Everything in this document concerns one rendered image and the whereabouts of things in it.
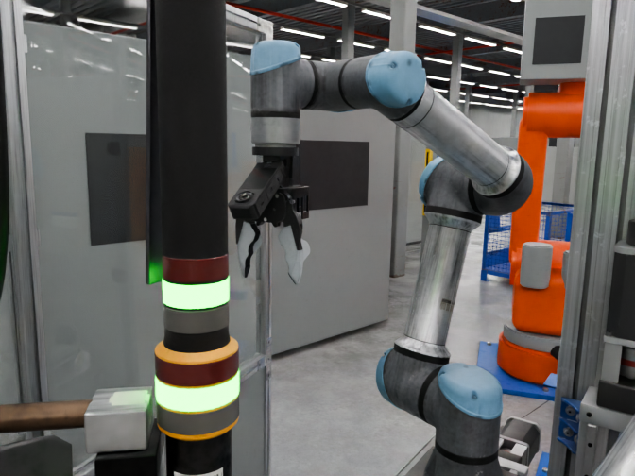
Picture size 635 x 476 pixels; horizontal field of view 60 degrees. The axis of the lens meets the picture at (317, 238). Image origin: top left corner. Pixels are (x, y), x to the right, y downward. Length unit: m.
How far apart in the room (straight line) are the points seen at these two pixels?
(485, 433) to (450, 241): 0.36
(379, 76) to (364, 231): 4.13
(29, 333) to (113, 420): 0.84
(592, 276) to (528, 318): 3.12
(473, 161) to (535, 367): 3.41
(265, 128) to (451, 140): 0.29
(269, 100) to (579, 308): 0.68
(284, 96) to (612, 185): 0.60
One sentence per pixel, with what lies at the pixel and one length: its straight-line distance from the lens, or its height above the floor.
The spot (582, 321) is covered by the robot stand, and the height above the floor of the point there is 1.37.
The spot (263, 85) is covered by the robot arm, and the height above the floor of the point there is 1.77.
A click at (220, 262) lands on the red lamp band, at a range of 0.28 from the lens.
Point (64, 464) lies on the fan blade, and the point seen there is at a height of 1.45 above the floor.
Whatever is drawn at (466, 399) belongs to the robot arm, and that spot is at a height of 1.25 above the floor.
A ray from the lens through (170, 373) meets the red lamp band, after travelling 0.29.
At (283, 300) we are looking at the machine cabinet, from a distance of 4.35.
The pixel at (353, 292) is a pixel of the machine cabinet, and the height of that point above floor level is 0.41.
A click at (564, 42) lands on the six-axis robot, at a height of 2.38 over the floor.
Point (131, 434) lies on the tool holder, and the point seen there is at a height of 1.54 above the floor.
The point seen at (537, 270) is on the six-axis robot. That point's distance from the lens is 4.08.
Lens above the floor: 1.68
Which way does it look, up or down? 10 degrees down
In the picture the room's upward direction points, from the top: 1 degrees clockwise
